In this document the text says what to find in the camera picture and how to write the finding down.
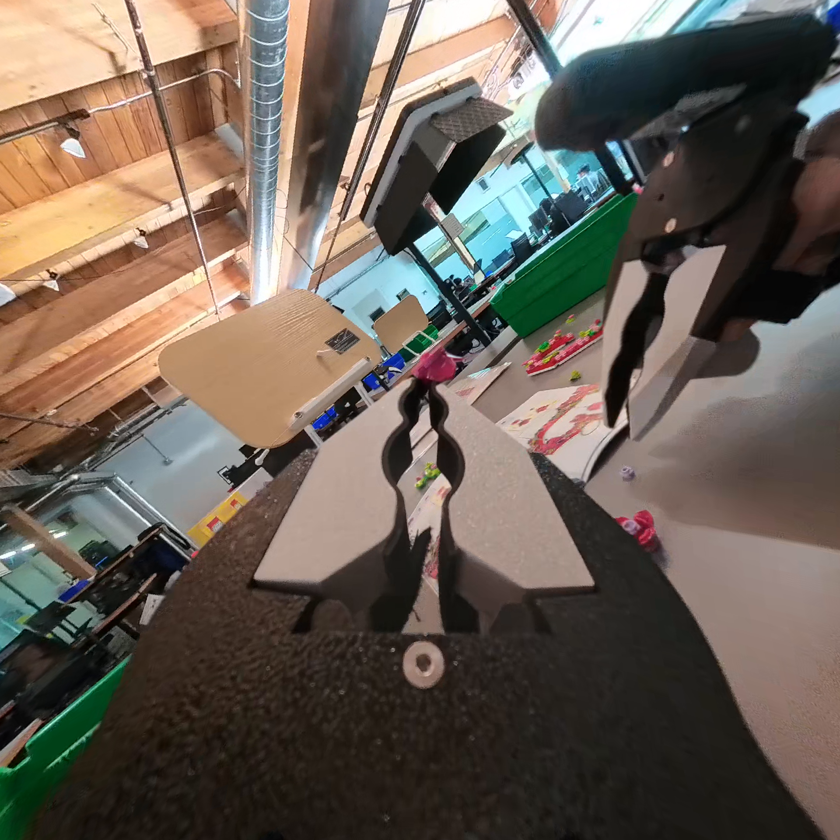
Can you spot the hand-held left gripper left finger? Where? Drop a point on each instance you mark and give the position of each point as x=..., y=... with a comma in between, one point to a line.
x=328, y=512

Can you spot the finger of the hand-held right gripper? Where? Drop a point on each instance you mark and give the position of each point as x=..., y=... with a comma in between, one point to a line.
x=689, y=302
x=620, y=315

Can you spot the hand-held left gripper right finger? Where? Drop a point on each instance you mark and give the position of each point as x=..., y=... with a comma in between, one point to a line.
x=512, y=512

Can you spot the person's right forearm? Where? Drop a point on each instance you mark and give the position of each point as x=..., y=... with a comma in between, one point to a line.
x=820, y=197

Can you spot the heart-shaped lego build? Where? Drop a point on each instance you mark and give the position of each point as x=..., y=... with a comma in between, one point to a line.
x=558, y=348

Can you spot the lime green lego cluster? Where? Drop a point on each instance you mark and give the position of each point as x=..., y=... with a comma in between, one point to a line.
x=430, y=474

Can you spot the lego instruction booklet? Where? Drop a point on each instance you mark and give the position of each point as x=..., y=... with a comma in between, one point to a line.
x=558, y=420

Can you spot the yellow lego box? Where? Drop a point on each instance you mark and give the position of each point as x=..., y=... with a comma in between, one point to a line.
x=216, y=522

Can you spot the large green plastic crate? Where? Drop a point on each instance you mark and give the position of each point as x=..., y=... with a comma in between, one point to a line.
x=558, y=275

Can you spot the blue storage bin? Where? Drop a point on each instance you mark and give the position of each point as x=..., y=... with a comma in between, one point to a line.
x=325, y=420
x=387, y=371

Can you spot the white cardboard sheet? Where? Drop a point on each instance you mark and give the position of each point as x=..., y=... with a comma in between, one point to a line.
x=485, y=380

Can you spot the wooden board on white stand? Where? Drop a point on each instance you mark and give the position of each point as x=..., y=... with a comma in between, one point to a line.
x=262, y=367

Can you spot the black stand pole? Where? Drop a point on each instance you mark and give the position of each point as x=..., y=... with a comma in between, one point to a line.
x=453, y=295

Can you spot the small green bin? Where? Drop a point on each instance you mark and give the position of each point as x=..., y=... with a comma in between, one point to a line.
x=420, y=341

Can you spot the printed paper sheet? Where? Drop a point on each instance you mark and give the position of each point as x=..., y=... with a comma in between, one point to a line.
x=152, y=607

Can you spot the small wooden board stand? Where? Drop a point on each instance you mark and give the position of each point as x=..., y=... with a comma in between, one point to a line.
x=400, y=321

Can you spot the black pillar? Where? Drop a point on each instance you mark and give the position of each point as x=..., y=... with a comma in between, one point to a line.
x=535, y=36

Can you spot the dark workbench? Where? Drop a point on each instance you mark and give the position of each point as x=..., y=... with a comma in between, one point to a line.
x=98, y=590

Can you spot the black and white panel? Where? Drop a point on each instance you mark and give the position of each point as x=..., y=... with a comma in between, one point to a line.
x=407, y=197

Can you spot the ceiling spot lamp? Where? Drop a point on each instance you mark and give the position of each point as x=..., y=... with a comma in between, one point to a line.
x=72, y=141
x=51, y=283
x=3, y=293
x=141, y=237

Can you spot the green plastic bin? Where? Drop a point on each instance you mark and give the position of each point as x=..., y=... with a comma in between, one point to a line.
x=39, y=774

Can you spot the thin metal ceiling rod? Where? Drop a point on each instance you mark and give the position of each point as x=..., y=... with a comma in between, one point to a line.
x=167, y=131

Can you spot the smooth metal duct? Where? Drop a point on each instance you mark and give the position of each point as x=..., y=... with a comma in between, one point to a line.
x=334, y=131

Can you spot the ribbed silver duct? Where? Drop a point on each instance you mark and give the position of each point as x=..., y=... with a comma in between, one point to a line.
x=266, y=131

